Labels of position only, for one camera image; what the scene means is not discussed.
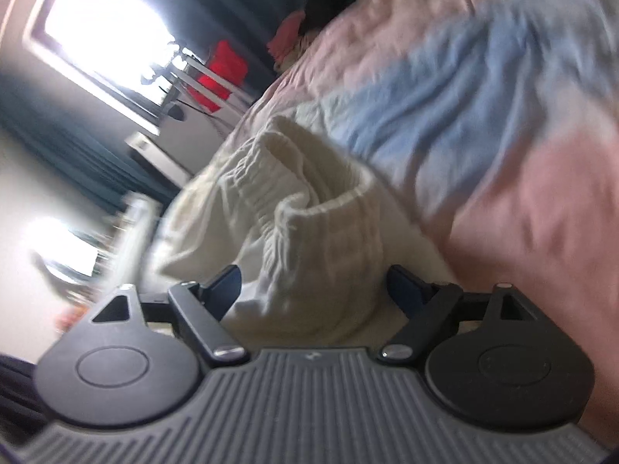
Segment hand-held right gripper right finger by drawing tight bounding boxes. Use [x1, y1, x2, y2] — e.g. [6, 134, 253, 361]
[380, 265, 537, 363]

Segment black and white chair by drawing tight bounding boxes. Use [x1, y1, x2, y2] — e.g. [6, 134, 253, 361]
[125, 131, 194, 189]

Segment pink cloth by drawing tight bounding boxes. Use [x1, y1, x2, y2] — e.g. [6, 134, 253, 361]
[267, 10, 310, 59]

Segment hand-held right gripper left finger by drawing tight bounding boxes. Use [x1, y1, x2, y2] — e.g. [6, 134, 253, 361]
[92, 265, 248, 367]

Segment window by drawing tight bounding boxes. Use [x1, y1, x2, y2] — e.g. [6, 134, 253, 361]
[29, 0, 194, 136]

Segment red cloth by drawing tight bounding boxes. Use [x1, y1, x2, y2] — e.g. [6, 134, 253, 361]
[186, 41, 250, 112]

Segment dark cloth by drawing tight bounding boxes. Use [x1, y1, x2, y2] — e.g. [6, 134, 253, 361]
[0, 352, 54, 445]

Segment black clothes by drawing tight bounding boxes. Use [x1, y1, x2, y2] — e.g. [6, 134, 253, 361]
[300, 0, 383, 34]

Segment white dressing desk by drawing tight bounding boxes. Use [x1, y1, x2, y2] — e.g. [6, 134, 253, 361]
[104, 193, 165, 271]

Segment vanity mirror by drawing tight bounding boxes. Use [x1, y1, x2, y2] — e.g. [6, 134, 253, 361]
[29, 217, 107, 291]

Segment garment steamer stand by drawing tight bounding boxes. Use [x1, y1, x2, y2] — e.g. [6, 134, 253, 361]
[140, 41, 252, 121]

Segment pink and blue blanket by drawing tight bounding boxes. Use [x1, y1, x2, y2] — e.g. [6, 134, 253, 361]
[220, 0, 619, 397]

